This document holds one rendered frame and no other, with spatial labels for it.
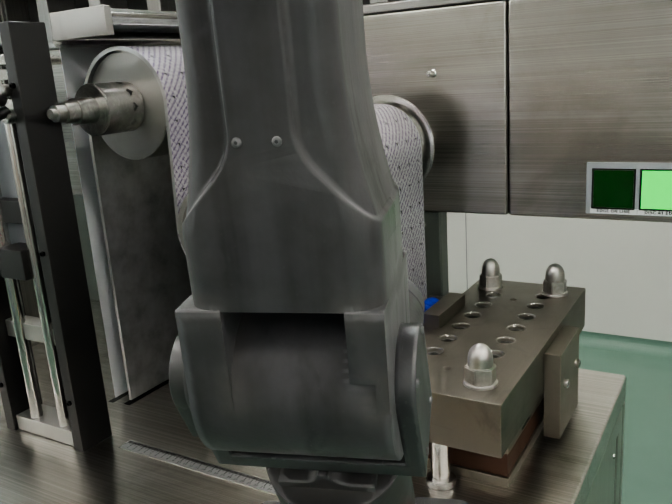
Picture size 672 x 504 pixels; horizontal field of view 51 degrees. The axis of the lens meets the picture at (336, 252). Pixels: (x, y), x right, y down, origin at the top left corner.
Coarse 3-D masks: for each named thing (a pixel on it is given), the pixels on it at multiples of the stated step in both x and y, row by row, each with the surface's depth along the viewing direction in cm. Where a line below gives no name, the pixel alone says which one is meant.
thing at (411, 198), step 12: (408, 192) 94; (420, 192) 97; (408, 204) 94; (420, 204) 98; (408, 216) 95; (420, 216) 98; (408, 228) 95; (420, 228) 98; (408, 240) 95; (420, 240) 99; (408, 252) 95; (420, 252) 99; (408, 264) 96; (420, 264) 99; (408, 276) 96; (420, 276) 100; (420, 288) 100
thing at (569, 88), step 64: (512, 0) 95; (576, 0) 90; (640, 0) 87; (384, 64) 106; (448, 64) 101; (512, 64) 97; (576, 64) 92; (640, 64) 89; (64, 128) 146; (448, 128) 104; (512, 128) 99; (576, 128) 94; (640, 128) 90; (448, 192) 106; (512, 192) 101; (576, 192) 97
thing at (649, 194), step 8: (648, 176) 91; (656, 176) 90; (664, 176) 90; (648, 184) 91; (656, 184) 90; (664, 184) 90; (648, 192) 91; (656, 192) 91; (664, 192) 90; (648, 200) 91; (656, 200) 91; (664, 200) 90; (648, 208) 92; (656, 208) 91; (664, 208) 91
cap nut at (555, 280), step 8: (552, 264) 100; (552, 272) 99; (560, 272) 99; (544, 280) 101; (552, 280) 100; (560, 280) 99; (544, 288) 101; (552, 288) 99; (560, 288) 99; (552, 296) 100; (560, 296) 99
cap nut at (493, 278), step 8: (488, 264) 104; (496, 264) 104; (488, 272) 104; (496, 272) 104; (480, 280) 105; (488, 280) 104; (496, 280) 104; (480, 288) 105; (488, 288) 104; (496, 288) 104
